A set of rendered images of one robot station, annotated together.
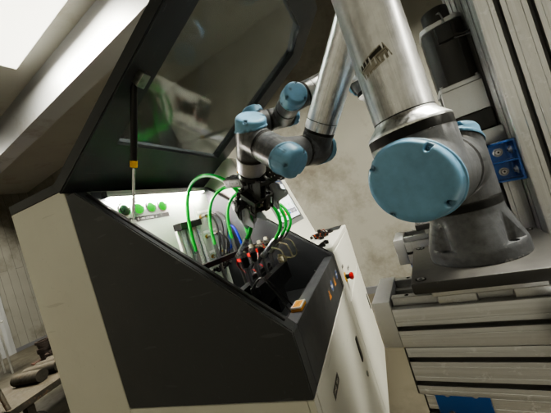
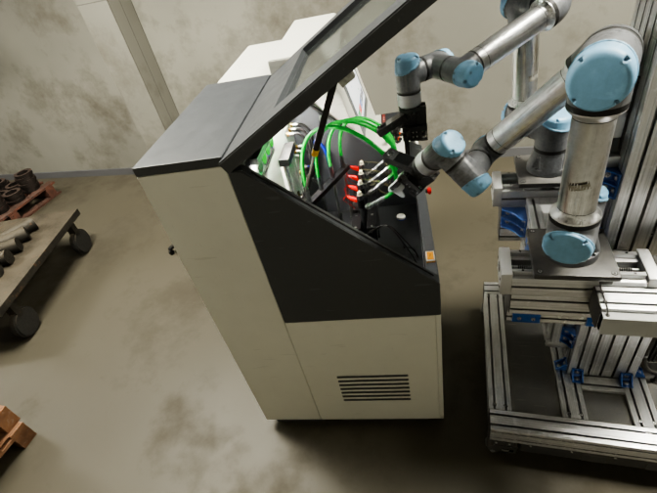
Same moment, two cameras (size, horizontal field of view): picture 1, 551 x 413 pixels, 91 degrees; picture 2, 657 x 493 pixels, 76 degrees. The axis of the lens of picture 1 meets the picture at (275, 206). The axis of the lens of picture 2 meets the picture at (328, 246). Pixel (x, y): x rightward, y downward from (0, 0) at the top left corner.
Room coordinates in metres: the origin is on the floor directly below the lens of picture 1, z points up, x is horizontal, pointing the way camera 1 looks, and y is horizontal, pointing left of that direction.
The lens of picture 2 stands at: (-0.32, 0.48, 1.98)
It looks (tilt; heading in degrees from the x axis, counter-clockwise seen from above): 38 degrees down; 354
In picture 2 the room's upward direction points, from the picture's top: 14 degrees counter-clockwise
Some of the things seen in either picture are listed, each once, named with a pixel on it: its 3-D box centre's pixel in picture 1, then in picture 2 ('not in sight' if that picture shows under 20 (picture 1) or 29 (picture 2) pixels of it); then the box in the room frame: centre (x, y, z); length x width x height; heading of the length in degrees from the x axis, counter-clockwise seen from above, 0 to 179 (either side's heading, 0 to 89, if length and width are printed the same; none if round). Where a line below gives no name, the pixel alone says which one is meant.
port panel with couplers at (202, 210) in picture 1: (212, 233); (296, 151); (1.35, 0.34, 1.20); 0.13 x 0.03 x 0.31; 160
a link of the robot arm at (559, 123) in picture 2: not in sight; (551, 127); (0.93, -0.56, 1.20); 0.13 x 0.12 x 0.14; 12
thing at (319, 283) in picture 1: (321, 301); (425, 237); (0.95, -0.05, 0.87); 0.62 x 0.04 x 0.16; 160
